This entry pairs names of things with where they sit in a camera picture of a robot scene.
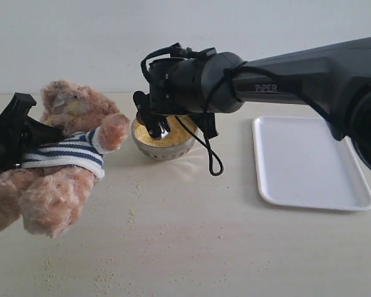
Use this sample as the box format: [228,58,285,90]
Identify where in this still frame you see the white rectangular plastic tray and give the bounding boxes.
[253,116,371,212]

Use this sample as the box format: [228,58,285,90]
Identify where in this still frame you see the black Piper right robot arm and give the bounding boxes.
[133,37,371,170]

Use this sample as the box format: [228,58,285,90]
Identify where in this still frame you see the dark red wooden spoon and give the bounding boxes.
[135,113,145,126]

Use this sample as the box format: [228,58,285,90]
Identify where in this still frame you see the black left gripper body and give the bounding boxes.
[0,119,25,174]

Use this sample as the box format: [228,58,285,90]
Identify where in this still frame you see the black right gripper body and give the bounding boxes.
[148,52,210,116]

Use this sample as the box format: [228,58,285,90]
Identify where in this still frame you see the steel bowl of millet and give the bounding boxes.
[131,116,198,161]

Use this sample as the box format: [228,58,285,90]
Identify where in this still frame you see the tan teddy bear striped sweater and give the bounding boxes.
[0,80,130,238]

